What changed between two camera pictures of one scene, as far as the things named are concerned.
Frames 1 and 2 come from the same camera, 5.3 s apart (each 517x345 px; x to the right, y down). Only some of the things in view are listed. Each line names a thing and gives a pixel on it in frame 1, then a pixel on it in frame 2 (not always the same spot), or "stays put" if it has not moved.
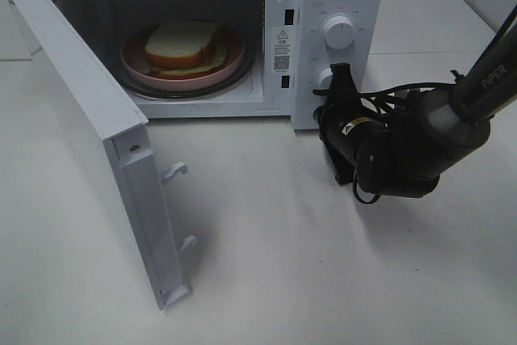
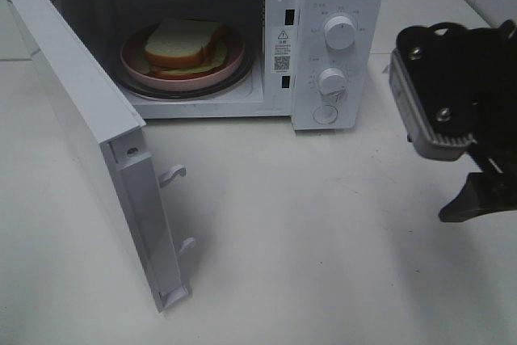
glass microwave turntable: [245, 72] stays put
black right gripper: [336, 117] to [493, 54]
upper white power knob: [339, 32] stays put
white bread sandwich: [186, 47] stays put
